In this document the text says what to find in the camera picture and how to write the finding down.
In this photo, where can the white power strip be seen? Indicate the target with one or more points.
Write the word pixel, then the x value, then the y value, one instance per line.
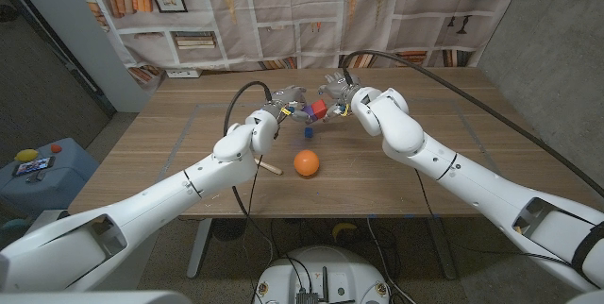
pixel 184 73

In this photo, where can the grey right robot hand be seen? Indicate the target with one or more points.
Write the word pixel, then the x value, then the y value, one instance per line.
pixel 342 89

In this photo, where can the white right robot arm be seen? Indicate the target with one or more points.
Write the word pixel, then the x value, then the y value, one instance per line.
pixel 472 186

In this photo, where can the yellow banana toy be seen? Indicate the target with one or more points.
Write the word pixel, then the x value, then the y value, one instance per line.
pixel 343 228

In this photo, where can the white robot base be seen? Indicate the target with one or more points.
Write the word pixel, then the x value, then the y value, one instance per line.
pixel 321 271

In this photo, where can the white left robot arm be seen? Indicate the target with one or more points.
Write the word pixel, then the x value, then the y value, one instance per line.
pixel 141 205

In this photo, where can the orange ball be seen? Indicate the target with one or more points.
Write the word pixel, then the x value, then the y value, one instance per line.
pixel 307 163

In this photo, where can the purple magnetic block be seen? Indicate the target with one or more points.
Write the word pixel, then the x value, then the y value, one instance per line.
pixel 310 113

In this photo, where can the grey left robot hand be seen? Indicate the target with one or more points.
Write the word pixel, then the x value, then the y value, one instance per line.
pixel 285 98

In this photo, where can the white platform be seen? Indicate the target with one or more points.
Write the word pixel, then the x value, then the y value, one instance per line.
pixel 139 259

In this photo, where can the smartphone with lit screen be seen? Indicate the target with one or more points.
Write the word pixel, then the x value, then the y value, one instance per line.
pixel 33 165

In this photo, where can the printed bookshelf backdrop cloth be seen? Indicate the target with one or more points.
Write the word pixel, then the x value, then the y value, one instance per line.
pixel 302 11

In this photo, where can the small blue magnetic block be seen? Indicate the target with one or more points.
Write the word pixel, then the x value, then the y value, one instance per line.
pixel 308 132

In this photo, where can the red magnetic block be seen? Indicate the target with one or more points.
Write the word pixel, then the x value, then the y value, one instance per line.
pixel 319 109

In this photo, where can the multicolour wooden maraca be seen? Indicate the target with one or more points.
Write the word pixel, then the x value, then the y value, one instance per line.
pixel 271 168

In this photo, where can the small red toy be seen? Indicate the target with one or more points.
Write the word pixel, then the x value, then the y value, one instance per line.
pixel 56 148

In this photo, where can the grey table leg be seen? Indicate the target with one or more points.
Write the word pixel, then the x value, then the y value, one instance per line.
pixel 198 247
pixel 443 247

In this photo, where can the black round fan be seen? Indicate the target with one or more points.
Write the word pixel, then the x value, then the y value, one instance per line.
pixel 229 228

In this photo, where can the blue-grey ottoman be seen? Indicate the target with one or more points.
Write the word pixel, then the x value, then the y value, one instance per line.
pixel 52 186

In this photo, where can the teal round object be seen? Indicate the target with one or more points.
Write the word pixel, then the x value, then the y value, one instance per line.
pixel 11 231

